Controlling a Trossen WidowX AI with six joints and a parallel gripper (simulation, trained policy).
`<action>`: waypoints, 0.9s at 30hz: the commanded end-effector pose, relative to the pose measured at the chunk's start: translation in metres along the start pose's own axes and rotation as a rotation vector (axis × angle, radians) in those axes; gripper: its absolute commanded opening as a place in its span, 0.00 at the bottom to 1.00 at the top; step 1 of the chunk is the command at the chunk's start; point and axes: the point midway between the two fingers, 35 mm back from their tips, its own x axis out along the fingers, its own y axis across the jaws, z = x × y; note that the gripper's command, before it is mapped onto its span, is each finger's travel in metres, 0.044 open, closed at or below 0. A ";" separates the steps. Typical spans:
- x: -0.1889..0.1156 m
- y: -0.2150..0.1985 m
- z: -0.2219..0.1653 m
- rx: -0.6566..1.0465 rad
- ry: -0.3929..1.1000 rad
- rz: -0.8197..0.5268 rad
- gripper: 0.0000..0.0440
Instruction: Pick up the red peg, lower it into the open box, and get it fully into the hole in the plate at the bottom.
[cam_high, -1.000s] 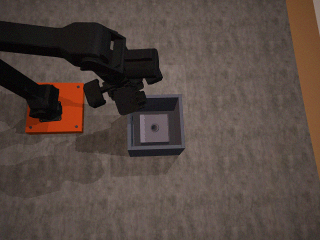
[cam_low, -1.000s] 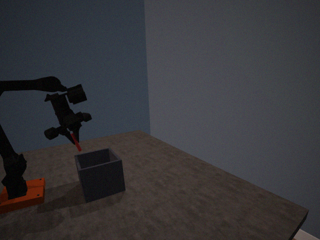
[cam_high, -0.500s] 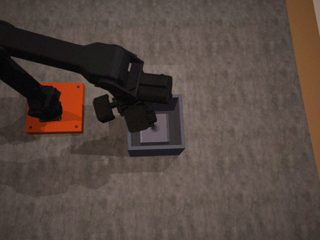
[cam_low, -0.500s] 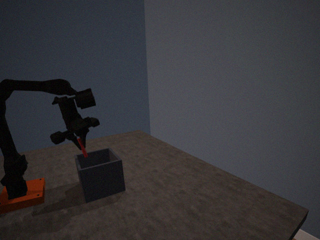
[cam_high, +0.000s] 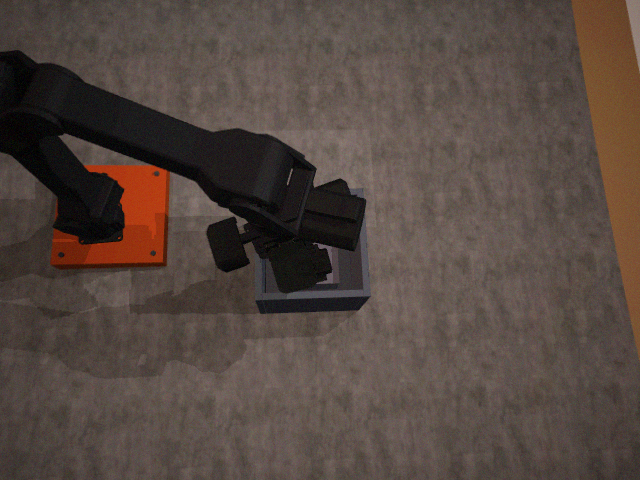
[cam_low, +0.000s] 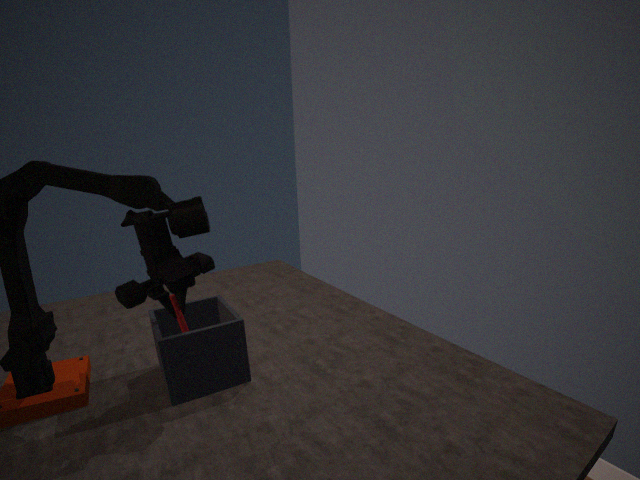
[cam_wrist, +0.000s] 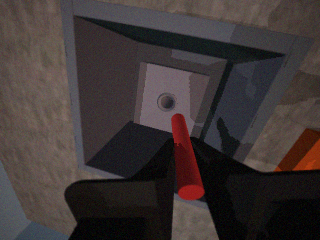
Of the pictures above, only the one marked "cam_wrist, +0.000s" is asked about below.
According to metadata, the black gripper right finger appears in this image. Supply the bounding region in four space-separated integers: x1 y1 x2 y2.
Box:
190 137 320 240

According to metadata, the red peg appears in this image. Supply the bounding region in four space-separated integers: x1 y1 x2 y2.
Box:
171 114 205 200

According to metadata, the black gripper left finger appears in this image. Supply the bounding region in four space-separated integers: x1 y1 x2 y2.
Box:
64 138 175 240

